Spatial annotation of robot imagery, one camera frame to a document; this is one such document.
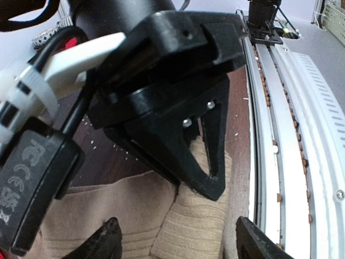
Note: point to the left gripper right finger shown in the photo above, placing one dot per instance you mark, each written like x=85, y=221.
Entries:
x=252, y=243

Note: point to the red sock on right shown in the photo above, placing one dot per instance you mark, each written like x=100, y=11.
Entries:
x=68, y=44

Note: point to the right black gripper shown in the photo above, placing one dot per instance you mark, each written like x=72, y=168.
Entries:
x=171, y=66

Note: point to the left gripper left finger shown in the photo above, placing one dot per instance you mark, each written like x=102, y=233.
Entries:
x=104, y=243

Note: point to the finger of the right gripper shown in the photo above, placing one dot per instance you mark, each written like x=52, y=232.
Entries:
x=162, y=139

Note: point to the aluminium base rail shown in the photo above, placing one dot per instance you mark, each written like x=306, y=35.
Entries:
x=296, y=194

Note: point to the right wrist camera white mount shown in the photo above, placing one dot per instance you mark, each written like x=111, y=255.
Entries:
x=31, y=91

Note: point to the beige sock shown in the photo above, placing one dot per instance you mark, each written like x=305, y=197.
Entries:
x=157, y=219

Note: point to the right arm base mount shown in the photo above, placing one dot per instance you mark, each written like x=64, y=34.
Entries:
x=260, y=22

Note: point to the white dotted bowl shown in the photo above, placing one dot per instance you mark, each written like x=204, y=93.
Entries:
x=43, y=37

